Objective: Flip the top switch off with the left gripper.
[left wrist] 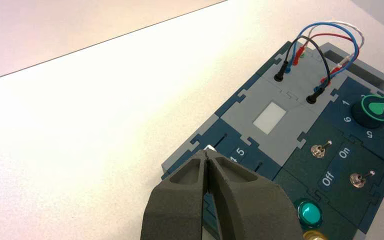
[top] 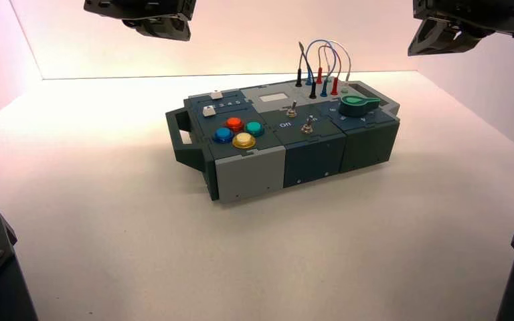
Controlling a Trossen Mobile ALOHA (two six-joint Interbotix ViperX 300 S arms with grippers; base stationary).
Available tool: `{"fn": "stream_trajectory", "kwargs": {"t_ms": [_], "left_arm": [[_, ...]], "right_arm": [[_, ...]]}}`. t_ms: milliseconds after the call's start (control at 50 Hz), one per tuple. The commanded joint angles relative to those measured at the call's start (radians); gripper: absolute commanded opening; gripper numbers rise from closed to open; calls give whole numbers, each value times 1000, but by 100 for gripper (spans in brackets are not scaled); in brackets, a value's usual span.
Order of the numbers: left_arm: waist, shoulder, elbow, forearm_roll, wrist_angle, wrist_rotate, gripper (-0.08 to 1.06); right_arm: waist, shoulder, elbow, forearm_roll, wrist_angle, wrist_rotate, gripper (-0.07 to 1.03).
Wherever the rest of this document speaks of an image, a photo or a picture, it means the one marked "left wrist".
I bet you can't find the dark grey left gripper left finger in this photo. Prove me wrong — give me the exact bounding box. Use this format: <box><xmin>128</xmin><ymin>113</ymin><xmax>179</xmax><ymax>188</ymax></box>
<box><xmin>140</xmin><ymin>149</ymin><xmax>209</xmax><ymax>240</ymax></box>

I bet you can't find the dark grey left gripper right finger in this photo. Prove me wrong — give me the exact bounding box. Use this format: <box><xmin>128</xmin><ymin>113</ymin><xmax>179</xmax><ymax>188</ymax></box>
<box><xmin>207</xmin><ymin>152</ymin><xmax>304</xmax><ymax>240</ymax></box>

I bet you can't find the small metal toggle switch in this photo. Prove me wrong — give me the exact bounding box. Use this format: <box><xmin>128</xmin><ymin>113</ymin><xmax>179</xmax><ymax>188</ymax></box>
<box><xmin>349</xmin><ymin>170</ymin><xmax>376</xmax><ymax>189</ymax></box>
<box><xmin>310</xmin><ymin>140</ymin><xmax>333</xmax><ymax>159</ymax></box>

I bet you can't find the green round push button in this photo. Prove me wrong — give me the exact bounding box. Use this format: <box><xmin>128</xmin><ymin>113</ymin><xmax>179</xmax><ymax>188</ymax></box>
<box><xmin>293</xmin><ymin>198</ymin><xmax>324</xmax><ymax>229</ymax></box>

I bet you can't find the yellow round push button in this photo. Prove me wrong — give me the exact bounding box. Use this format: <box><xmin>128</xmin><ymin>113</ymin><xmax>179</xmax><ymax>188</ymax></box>
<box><xmin>301</xmin><ymin>230</ymin><xmax>329</xmax><ymax>240</ymax></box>

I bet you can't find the small white display screen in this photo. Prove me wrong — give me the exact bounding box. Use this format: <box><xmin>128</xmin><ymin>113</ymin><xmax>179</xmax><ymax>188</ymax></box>
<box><xmin>252</xmin><ymin>101</ymin><xmax>287</xmax><ymax>135</ymax></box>

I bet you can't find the blue and grey control box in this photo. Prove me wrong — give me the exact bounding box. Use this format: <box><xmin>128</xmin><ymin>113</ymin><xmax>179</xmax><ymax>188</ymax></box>
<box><xmin>161</xmin><ymin>40</ymin><xmax>384</xmax><ymax>240</ymax></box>

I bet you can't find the green and black rotary knob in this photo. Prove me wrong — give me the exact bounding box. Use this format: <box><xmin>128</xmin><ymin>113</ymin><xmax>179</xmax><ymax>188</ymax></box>
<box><xmin>350</xmin><ymin>93</ymin><xmax>384</xmax><ymax>129</ymax></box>

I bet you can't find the black jumper cable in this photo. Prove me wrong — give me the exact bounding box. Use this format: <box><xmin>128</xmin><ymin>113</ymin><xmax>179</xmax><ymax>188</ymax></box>
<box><xmin>273</xmin><ymin>35</ymin><xmax>332</xmax><ymax>105</ymax></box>

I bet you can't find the blue jumper cable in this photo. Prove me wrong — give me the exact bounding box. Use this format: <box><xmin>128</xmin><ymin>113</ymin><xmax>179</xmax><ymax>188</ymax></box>
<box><xmin>284</xmin><ymin>21</ymin><xmax>360</xmax><ymax>94</ymax></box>

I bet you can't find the red jumper cable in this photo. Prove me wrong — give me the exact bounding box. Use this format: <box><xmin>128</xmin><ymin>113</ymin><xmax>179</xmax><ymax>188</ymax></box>
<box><xmin>294</xmin><ymin>33</ymin><xmax>355</xmax><ymax>85</ymax></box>

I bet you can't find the white jumper cable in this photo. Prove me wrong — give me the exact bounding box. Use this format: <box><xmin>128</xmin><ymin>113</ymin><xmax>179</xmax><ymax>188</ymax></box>
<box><xmin>299</xmin><ymin>20</ymin><xmax>366</xmax><ymax>67</ymax></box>

